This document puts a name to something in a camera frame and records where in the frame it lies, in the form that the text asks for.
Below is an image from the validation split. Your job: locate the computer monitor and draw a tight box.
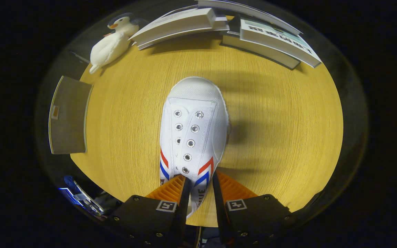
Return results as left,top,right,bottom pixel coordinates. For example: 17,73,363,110
59,186,104,217

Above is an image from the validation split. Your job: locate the white cover book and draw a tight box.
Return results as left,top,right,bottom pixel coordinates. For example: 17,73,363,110
239,18,323,68

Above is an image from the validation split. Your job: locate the beige fabric storage box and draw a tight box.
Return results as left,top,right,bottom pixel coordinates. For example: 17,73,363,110
48,75,94,155

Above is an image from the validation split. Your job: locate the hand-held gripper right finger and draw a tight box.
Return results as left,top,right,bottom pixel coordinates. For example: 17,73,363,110
212,170,294,246

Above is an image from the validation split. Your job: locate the white duck plush toy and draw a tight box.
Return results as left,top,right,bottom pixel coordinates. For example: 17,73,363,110
88,31,132,74

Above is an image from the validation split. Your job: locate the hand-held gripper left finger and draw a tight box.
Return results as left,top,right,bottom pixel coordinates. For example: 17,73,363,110
111,174,192,247

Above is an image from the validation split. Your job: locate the white striped canvas shoe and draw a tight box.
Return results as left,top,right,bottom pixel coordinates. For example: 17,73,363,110
159,76,230,219

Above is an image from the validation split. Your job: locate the grey penguin plush toy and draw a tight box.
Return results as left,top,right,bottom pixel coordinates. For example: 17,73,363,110
106,13,147,37

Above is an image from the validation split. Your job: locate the blue picture cover book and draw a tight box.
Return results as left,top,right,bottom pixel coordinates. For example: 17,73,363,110
198,0,303,35

